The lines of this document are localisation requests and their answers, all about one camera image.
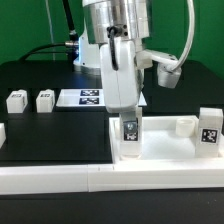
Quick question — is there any white left obstacle bar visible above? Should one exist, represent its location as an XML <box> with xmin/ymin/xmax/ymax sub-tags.
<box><xmin>0</xmin><ymin>123</ymin><xmax>6</xmax><ymax>149</ymax></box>

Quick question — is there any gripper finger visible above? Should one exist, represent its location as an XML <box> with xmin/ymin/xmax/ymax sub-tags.
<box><xmin>123</xmin><ymin>119</ymin><xmax>138</xmax><ymax>132</ymax></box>

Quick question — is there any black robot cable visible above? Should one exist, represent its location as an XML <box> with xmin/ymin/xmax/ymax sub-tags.
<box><xmin>18</xmin><ymin>0</ymin><xmax>80</xmax><ymax>62</ymax></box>

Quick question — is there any white square tabletop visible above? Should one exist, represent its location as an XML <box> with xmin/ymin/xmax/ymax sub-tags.
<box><xmin>109</xmin><ymin>116</ymin><xmax>224</xmax><ymax>163</ymax></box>

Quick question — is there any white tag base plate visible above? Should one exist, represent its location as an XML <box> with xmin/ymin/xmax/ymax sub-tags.
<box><xmin>55</xmin><ymin>87</ymin><xmax>148</xmax><ymax>108</ymax></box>

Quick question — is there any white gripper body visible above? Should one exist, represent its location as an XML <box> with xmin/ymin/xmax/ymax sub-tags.
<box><xmin>100</xmin><ymin>40</ymin><xmax>142</xmax><ymax>113</ymax></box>

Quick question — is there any white front obstacle bar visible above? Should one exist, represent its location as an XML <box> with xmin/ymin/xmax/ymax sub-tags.
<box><xmin>0</xmin><ymin>159</ymin><xmax>224</xmax><ymax>195</ymax></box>

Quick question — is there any white obstacle bar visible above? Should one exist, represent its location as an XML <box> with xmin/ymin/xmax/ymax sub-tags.
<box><xmin>0</xmin><ymin>159</ymin><xmax>224</xmax><ymax>195</ymax></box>
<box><xmin>0</xmin><ymin>123</ymin><xmax>6</xmax><ymax>149</ymax></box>

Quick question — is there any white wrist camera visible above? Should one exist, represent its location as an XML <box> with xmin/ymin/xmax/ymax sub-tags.
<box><xmin>136</xmin><ymin>50</ymin><xmax>182</xmax><ymax>89</ymax></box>

